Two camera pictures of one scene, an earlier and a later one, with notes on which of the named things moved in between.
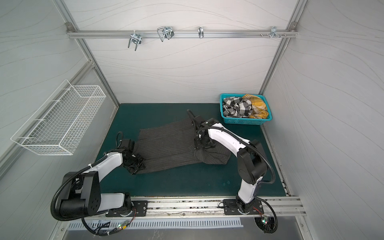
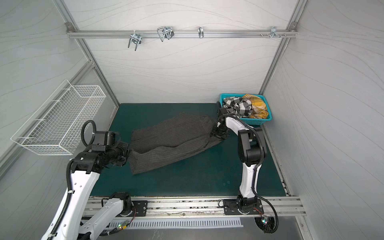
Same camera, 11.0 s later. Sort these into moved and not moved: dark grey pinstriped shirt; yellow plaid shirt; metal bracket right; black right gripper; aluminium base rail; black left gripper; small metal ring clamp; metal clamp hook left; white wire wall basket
Moved: black left gripper; dark grey pinstriped shirt; black right gripper
Not moved: yellow plaid shirt; white wire wall basket; metal clamp hook left; aluminium base rail; metal bracket right; small metal ring clamp
